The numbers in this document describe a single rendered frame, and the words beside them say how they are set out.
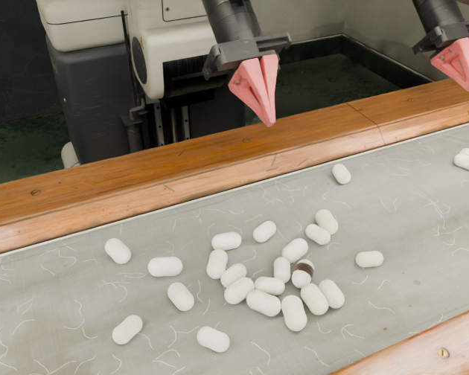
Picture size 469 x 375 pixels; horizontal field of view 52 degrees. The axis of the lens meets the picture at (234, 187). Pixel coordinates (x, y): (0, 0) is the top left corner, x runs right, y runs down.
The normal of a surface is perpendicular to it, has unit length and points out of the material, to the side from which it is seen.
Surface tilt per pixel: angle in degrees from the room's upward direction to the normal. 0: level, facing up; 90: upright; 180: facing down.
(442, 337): 0
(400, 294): 0
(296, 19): 89
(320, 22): 89
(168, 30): 8
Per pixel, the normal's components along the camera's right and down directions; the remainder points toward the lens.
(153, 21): 0.43, 0.65
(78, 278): 0.00, -0.80
